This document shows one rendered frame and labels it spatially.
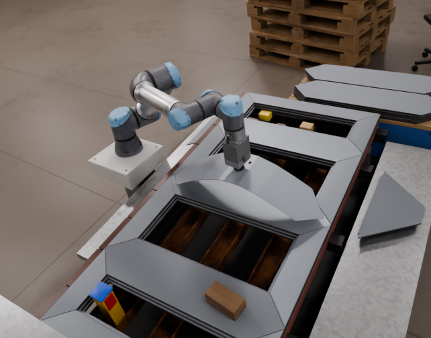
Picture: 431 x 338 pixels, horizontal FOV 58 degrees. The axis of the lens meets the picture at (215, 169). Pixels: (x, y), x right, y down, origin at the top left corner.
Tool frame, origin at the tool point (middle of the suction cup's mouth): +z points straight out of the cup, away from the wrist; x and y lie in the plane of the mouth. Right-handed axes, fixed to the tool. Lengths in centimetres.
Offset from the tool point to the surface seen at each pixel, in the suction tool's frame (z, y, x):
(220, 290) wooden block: 10.4, -42.0, -19.8
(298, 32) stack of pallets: 63, 260, 109
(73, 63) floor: 103, 165, 384
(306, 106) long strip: 16, 73, 8
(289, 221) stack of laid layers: 15.5, -1.9, -22.4
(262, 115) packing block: 19, 61, 28
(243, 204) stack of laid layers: 15.7, -3.1, -2.3
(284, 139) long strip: 15.7, 42.5, 4.2
